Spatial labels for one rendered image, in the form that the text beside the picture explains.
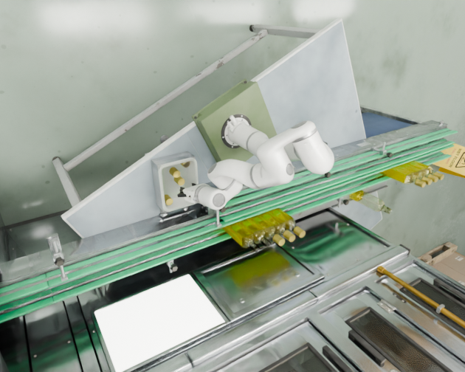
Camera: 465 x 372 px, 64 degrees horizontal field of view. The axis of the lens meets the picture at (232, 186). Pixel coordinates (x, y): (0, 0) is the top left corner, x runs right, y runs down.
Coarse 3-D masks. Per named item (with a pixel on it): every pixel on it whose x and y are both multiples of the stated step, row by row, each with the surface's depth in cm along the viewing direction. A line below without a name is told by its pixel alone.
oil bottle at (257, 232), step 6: (240, 222) 168; (246, 222) 167; (252, 222) 167; (246, 228) 165; (252, 228) 163; (258, 228) 163; (252, 234) 161; (258, 234) 160; (264, 234) 161; (258, 240) 160
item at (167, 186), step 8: (184, 160) 154; (192, 160) 157; (160, 168) 150; (168, 168) 160; (176, 168) 162; (184, 168) 164; (192, 168) 161; (160, 176) 152; (168, 176) 162; (184, 176) 166; (192, 176) 163; (160, 184) 153; (168, 184) 163; (176, 184) 165; (184, 184) 167; (168, 192) 165; (176, 192) 167; (176, 200) 166; (184, 200) 166; (168, 208) 161; (176, 208) 162
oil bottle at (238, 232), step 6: (222, 228) 173; (228, 228) 167; (234, 228) 164; (240, 228) 163; (234, 234) 163; (240, 234) 160; (246, 234) 159; (240, 240) 160; (246, 240) 157; (252, 240) 158; (246, 246) 158
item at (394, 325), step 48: (336, 240) 186; (384, 240) 183; (96, 288) 157; (144, 288) 158; (336, 288) 151; (384, 288) 156; (432, 288) 156; (0, 336) 135; (48, 336) 136; (96, 336) 136; (240, 336) 131; (288, 336) 135; (336, 336) 132; (384, 336) 134; (432, 336) 133
